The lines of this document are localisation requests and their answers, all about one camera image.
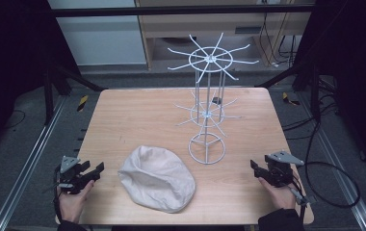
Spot white wire hanging rack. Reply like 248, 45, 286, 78
167, 32, 260, 166

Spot black metal stand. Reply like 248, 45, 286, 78
42, 61, 108, 126
254, 63, 322, 121

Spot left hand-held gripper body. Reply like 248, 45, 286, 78
55, 155, 94, 195

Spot yellow black striped tape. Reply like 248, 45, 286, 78
281, 91, 301, 107
76, 94, 90, 114

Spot white cloth hat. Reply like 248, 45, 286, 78
117, 144, 196, 215

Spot aluminium floor rail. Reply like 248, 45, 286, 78
0, 94, 67, 231
296, 92, 366, 231

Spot black looped cable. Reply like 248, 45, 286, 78
303, 119, 362, 210

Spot black horizontal frame bar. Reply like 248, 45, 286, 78
51, 4, 316, 18

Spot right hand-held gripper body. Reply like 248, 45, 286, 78
263, 150, 306, 189

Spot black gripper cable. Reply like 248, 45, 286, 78
51, 163, 64, 223

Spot black hanging cables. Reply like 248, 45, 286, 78
258, 3, 301, 67

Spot white cabinet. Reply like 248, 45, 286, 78
47, 0, 148, 67

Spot grey cable plug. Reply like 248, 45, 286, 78
288, 187, 318, 207

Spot person's right hand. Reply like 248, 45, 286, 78
257, 176, 299, 212

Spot person's left hand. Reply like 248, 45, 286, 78
57, 179, 95, 224

